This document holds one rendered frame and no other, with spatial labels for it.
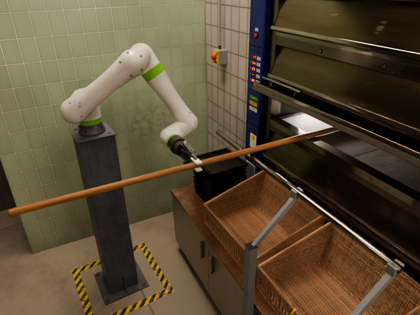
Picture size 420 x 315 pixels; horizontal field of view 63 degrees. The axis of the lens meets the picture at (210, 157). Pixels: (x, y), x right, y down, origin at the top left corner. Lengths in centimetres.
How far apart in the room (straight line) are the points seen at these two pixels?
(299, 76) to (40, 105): 173
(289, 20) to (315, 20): 19
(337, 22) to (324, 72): 24
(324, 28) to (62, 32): 164
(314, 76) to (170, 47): 127
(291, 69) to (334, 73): 30
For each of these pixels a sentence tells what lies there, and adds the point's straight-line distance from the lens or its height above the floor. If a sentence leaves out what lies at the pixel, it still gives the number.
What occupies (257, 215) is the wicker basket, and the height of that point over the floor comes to 59.
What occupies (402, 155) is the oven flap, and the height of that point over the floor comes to 141.
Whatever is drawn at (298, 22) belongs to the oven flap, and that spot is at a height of 177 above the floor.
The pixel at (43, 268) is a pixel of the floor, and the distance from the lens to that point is 308.
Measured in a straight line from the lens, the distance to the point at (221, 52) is 254.
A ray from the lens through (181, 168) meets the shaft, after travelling 158.
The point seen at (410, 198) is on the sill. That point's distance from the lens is 162.
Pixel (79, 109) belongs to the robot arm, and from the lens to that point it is 181.
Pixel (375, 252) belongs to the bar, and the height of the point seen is 117.
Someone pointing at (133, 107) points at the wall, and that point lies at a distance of 276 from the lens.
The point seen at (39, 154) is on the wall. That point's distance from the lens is 278.
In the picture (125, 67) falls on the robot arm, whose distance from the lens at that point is 166.
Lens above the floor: 199
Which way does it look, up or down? 28 degrees down
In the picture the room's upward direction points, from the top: 1 degrees counter-clockwise
